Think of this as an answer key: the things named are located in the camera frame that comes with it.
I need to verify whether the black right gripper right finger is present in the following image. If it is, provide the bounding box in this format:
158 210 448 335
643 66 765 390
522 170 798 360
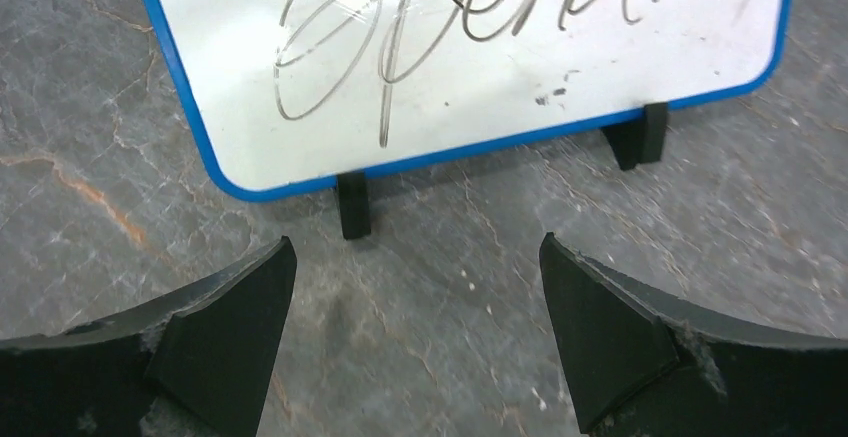
539 234 847 436

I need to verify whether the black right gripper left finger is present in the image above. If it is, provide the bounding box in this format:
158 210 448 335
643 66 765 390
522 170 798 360
1 237 297 436

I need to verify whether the blue framed whiteboard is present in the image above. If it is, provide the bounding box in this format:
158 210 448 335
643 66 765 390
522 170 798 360
142 0 791 239

